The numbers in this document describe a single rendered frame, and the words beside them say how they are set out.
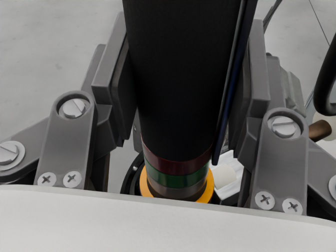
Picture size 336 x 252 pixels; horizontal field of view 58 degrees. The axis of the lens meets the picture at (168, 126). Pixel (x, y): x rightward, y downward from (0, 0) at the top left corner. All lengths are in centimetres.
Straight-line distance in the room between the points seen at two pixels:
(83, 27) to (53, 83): 69
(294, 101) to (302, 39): 220
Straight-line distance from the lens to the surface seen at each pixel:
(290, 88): 65
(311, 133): 25
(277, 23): 293
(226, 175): 21
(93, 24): 287
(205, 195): 17
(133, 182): 43
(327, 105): 22
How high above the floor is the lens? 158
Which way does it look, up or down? 53 degrees down
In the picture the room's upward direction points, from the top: 1 degrees counter-clockwise
